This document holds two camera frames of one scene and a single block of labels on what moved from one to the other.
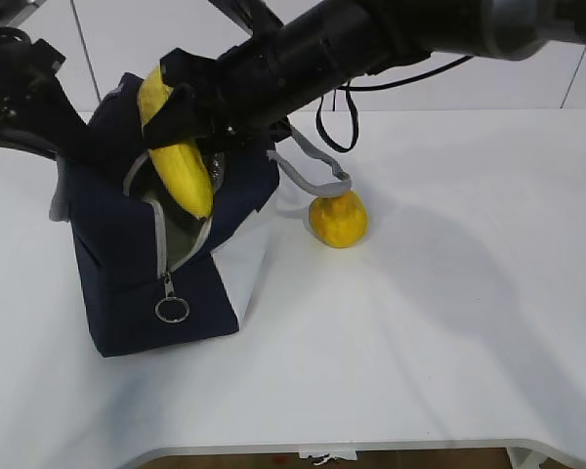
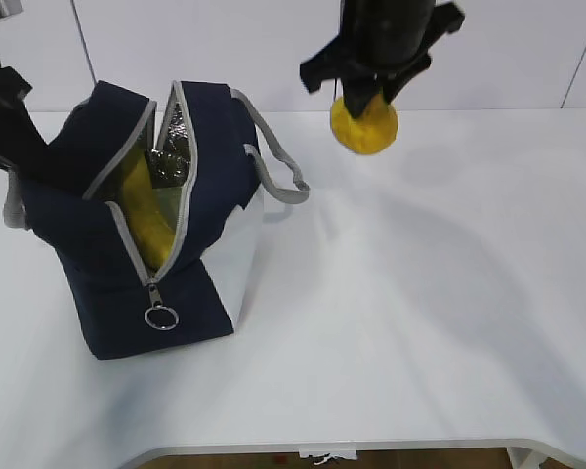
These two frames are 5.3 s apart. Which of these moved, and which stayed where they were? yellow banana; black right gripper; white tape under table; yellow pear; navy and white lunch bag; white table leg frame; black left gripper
Moved: yellow pear; navy and white lunch bag; black right gripper; black left gripper; yellow banana
Stayed: white tape under table; white table leg frame
